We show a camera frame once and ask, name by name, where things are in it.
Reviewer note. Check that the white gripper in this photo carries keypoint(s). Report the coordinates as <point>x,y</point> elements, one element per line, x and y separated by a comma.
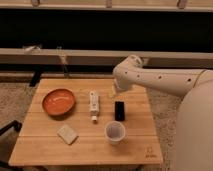
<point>114,91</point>

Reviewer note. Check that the white sponge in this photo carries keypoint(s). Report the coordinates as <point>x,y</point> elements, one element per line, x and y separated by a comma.
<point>67,134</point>

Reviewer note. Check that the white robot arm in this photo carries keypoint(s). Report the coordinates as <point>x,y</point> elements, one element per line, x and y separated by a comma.
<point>194,125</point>

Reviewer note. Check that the orange ceramic bowl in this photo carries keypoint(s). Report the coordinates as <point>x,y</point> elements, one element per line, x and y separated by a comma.
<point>58,102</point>

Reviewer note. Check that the black rectangular block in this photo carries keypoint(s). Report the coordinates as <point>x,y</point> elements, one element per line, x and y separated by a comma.
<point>119,111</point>

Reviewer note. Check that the white tube bottle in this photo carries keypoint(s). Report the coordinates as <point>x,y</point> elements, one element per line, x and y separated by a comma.
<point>94,106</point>

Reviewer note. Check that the black chair leg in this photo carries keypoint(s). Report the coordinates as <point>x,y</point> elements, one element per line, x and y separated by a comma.
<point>14,124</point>

